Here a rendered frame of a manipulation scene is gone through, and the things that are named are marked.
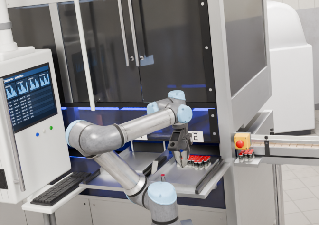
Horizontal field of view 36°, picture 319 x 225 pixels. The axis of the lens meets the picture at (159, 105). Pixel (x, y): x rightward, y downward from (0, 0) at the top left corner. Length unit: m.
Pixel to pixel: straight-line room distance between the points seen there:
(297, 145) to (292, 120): 2.87
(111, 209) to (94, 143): 1.31
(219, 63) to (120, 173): 0.81
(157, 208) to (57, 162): 1.04
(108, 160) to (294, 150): 1.07
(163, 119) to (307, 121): 3.75
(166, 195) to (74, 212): 1.33
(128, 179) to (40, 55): 1.03
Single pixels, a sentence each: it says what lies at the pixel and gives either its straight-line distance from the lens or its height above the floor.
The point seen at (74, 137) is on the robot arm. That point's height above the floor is 1.31.
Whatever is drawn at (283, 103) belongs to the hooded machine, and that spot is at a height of 0.40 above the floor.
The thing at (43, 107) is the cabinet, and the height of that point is 1.24.
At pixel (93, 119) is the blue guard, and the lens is 2.94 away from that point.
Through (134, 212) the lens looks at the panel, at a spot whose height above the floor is 0.52.
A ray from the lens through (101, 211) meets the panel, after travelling 3.18.
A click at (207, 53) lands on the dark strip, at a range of 2.52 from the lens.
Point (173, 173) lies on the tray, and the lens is 2.58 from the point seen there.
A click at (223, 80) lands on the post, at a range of 2.52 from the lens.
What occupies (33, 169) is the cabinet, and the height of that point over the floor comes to 0.93.
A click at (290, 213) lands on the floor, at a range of 4.02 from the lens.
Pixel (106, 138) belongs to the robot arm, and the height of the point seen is 1.31.
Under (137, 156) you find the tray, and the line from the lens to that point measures 2.88.
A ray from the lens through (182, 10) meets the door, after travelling 2.55.
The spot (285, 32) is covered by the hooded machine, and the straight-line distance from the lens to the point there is 5.40.
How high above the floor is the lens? 1.87
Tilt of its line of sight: 14 degrees down
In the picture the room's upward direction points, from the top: 7 degrees counter-clockwise
